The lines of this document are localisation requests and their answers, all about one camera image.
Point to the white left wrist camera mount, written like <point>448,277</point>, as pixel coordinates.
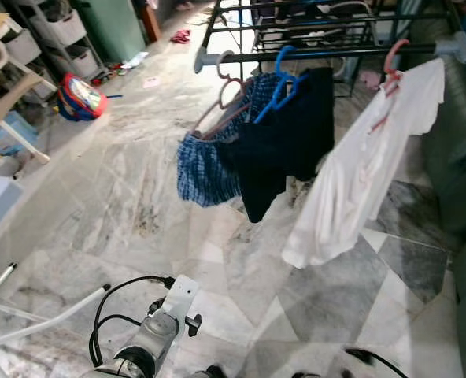
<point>182,295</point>

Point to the white drawer shelf unit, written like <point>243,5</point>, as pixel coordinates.
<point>60,27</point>

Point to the black metal drying rack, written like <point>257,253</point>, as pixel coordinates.
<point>335,52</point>

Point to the pink crumpled cloth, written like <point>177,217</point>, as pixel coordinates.
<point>371,79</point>

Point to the white shirt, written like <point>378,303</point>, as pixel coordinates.
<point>351,181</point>

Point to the green storage bin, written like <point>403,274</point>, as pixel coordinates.
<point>111,27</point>

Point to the white baby high chair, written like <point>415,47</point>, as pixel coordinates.
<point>16,88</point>

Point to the blue plastic hanger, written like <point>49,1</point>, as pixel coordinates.
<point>284,87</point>

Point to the dark navy garment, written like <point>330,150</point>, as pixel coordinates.
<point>280,150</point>

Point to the robot leg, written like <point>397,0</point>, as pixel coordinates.
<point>213,372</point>
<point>302,375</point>

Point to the light blue plastic box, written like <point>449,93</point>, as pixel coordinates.
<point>5,134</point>

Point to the robot left leg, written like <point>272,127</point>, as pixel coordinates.
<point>213,372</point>

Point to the brown wooden door frame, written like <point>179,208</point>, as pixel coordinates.
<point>149,22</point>

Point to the dark green sofa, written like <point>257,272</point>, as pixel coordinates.
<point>453,142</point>

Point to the red crumpled cloth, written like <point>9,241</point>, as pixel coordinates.
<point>181,36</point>

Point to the red plastic hanger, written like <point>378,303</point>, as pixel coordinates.
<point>392,67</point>

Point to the blue plaid shorts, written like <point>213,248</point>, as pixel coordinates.
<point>205,169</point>

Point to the red and blue backpack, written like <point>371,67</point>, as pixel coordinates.
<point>83,98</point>

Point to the small pink paper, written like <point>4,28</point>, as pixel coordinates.
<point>151,81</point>

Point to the robot right leg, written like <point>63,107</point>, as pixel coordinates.
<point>302,375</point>

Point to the white paper sheet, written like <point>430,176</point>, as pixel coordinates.
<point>134,60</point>

